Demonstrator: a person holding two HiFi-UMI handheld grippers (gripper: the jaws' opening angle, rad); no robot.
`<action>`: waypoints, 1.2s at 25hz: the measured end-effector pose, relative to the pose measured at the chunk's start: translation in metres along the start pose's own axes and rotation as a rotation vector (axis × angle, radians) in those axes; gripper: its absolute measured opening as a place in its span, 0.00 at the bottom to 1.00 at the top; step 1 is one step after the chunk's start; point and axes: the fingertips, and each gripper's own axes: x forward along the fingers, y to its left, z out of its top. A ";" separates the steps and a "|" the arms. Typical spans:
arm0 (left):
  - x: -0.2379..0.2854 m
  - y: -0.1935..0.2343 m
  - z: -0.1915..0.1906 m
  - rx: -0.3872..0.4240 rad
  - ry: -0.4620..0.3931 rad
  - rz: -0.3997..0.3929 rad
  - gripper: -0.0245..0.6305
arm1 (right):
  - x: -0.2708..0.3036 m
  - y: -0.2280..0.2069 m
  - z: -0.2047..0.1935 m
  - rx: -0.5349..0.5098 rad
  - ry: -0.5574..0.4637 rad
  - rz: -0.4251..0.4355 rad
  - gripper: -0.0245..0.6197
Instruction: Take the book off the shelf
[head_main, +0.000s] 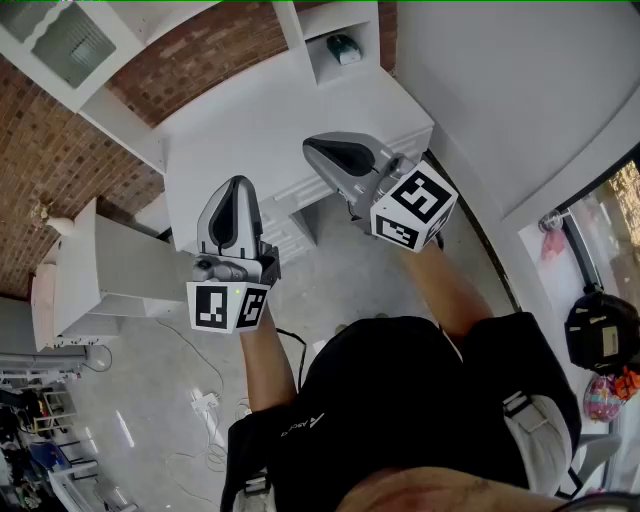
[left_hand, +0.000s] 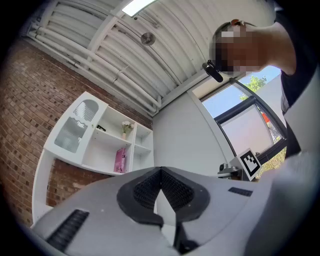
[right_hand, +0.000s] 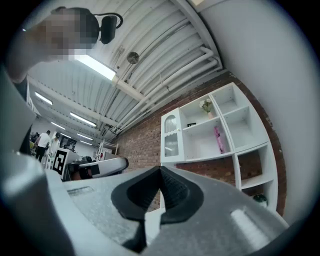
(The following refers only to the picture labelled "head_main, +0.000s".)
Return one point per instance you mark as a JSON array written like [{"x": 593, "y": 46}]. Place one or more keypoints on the clear plastic cup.
[{"x": 550, "y": 220}]

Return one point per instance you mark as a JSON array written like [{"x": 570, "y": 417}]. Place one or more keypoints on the colourful ball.
[{"x": 602, "y": 400}]

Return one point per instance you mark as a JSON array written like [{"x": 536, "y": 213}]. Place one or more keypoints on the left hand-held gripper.
[{"x": 215, "y": 310}]

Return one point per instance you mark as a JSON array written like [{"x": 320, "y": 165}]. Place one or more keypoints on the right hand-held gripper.
[{"x": 420, "y": 195}]

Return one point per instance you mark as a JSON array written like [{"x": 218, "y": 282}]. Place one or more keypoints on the white wall shelf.
[{"x": 130, "y": 135}]

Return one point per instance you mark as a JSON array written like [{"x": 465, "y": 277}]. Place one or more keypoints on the white side cabinet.
[{"x": 125, "y": 265}]

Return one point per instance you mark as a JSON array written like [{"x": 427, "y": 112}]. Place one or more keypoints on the white chair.
[{"x": 597, "y": 450}]

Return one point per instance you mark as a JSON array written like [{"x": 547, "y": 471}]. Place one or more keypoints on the beige dried flowers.
[{"x": 40, "y": 210}]

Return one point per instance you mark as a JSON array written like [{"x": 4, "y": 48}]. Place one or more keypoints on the white body harness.
[{"x": 542, "y": 440}]

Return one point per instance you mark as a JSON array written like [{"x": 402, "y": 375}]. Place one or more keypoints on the black bag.
[{"x": 602, "y": 332}]

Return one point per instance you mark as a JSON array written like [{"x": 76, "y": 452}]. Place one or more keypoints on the white framed glass window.
[{"x": 65, "y": 45}]

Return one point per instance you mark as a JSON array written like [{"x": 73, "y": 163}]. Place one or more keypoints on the white vase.
[{"x": 62, "y": 226}]

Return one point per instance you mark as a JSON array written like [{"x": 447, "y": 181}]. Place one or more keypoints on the pink cloth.
[{"x": 552, "y": 245}]

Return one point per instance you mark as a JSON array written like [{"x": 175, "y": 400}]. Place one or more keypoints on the person's left forearm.
[{"x": 267, "y": 365}]

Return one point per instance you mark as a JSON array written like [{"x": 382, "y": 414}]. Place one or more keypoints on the orange toy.
[{"x": 627, "y": 382}]

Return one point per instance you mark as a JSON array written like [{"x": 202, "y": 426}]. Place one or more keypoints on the blue chair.
[{"x": 47, "y": 455}]

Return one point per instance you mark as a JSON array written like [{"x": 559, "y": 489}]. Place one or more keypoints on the person's right forearm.
[{"x": 445, "y": 295}]

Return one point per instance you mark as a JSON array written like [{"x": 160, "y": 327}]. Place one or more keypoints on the person's black shirt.
[{"x": 390, "y": 400}]

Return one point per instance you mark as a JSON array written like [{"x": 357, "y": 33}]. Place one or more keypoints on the white desk with drawers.
[{"x": 280, "y": 130}]

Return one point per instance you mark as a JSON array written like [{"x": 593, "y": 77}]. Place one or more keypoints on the small teal object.
[{"x": 341, "y": 45}]

